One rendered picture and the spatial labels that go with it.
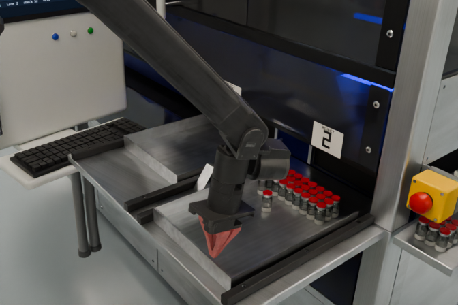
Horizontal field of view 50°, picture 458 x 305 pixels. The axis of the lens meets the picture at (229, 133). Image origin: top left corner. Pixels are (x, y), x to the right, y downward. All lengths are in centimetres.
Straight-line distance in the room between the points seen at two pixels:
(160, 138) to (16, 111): 44
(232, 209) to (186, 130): 64
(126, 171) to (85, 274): 112
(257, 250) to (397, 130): 35
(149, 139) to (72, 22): 45
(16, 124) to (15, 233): 113
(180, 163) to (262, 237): 35
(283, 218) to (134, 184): 36
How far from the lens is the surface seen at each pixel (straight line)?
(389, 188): 104
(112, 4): 60
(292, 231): 103
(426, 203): 97
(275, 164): 82
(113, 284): 223
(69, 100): 164
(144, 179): 120
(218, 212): 82
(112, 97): 173
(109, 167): 126
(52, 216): 269
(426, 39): 92
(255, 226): 103
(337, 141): 109
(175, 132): 142
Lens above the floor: 149
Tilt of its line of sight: 26 degrees down
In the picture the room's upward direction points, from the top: 2 degrees clockwise
